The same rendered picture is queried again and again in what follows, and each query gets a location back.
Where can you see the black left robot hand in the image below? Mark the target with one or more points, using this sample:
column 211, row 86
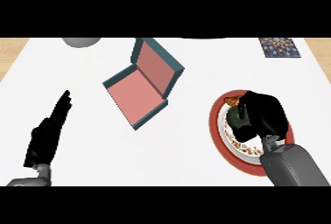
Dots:
column 47, row 137

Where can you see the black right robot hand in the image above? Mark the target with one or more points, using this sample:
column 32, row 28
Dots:
column 266, row 116

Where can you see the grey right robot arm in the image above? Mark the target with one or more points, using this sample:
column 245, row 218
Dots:
column 289, row 164

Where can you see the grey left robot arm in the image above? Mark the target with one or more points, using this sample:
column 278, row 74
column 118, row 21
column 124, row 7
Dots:
column 32, row 176

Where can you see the dark green squash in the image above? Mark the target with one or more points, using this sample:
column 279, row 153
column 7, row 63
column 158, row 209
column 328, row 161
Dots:
column 235, row 118

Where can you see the white patterned plate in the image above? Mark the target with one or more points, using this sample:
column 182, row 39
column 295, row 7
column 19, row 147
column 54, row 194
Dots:
column 241, row 147

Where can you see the teal and pink open box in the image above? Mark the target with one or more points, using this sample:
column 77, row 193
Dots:
column 145, row 83

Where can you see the brown croissant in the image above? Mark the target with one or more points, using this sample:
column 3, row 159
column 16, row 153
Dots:
column 232, row 101

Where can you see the red round placemat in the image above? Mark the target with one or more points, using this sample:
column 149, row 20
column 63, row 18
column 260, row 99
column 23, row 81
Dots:
column 214, row 122

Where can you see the grey round object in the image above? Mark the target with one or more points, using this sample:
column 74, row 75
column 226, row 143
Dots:
column 80, row 41

